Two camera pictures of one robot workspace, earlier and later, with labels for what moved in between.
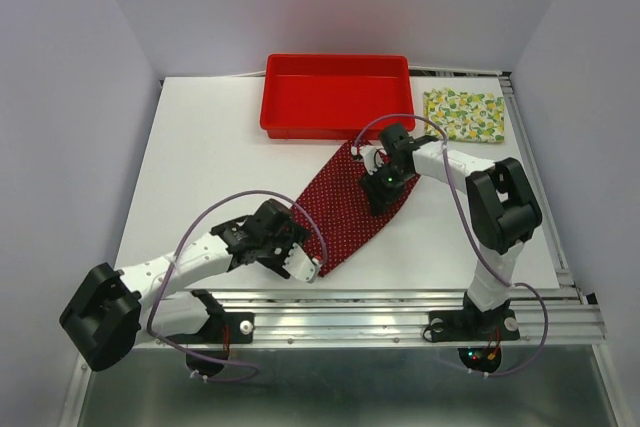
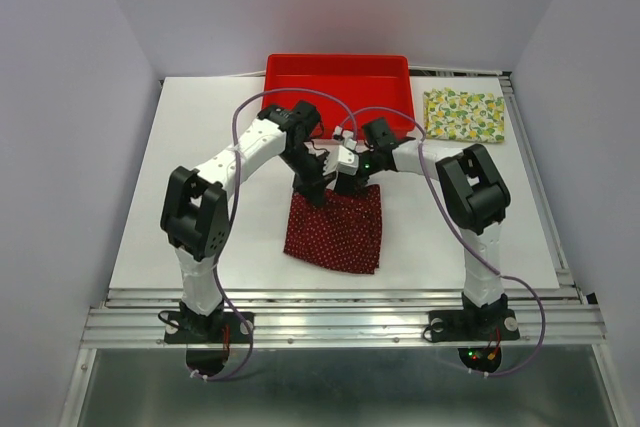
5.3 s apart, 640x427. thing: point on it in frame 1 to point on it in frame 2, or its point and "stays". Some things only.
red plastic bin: [332, 96] stays
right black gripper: [378, 201] to [346, 185]
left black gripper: [294, 233] to [312, 188]
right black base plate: [468, 325] stays
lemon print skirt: [465, 116] stays
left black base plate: [223, 328] stays
